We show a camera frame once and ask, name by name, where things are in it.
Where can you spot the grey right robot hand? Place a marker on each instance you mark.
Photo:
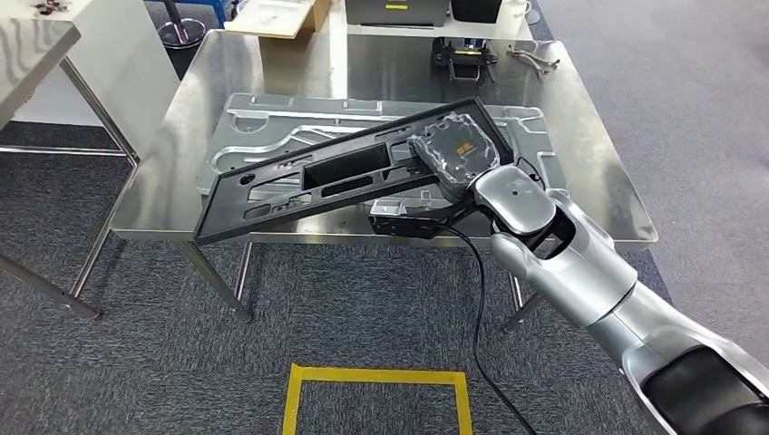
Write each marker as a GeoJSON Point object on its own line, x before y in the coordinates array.
{"type": "Point", "coordinates": [459, 153]}

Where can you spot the black plastic frame panel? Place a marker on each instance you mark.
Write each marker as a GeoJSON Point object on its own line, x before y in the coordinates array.
{"type": "Point", "coordinates": [219, 216]}

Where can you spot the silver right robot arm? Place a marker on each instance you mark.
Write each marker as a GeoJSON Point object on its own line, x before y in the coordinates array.
{"type": "Point", "coordinates": [571, 270]}

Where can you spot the stainless steel workbench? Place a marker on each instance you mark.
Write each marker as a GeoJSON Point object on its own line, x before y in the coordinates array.
{"type": "Point", "coordinates": [601, 180]}

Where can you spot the black clamp tool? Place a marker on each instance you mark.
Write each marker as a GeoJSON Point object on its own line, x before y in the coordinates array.
{"type": "Point", "coordinates": [465, 60]}

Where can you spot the metal pliers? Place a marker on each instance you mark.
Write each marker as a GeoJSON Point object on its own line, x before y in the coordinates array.
{"type": "Point", "coordinates": [535, 60]}

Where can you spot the white table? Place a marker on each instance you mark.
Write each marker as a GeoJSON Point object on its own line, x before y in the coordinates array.
{"type": "Point", "coordinates": [511, 30]}

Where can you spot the black box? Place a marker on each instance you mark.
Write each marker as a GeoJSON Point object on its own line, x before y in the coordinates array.
{"type": "Point", "coordinates": [474, 9]}

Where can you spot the grey machine case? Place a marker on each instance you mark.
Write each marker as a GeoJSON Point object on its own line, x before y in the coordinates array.
{"type": "Point", "coordinates": [396, 12]}

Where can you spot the white plastic bottle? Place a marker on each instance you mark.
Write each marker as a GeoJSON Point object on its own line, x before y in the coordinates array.
{"type": "Point", "coordinates": [521, 6]}

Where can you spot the stamped silver metal panel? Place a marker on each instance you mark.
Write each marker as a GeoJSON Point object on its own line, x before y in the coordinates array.
{"type": "Point", "coordinates": [258, 138]}

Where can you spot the open cardboard box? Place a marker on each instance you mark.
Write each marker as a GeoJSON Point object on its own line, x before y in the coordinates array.
{"type": "Point", "coordinates": [270, 18]}

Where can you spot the white cabinet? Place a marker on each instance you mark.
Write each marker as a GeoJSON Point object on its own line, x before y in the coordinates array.
{"type": "Point", "coordinates": [120, 72]}

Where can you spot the small dark metal parts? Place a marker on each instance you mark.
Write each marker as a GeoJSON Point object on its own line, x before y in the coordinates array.
{"type": "Point", "coordinates": [51, 7]}

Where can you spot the small stainless steel table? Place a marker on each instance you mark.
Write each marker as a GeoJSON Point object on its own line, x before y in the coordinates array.
{"type": "Point", "coordinates": [30, 54]}

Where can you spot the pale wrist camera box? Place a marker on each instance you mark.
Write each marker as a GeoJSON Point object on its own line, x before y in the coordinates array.
{"type": "Point", "coordinates": [387, 209]}

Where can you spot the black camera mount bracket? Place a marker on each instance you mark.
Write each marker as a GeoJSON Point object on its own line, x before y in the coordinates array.
{"type": "Point", "coordinates": [402, 228]}

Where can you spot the black post chrome base stanchion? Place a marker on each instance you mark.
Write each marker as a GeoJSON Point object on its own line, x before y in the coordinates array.
{"type": "Point", "coordinates": [180, 33]}

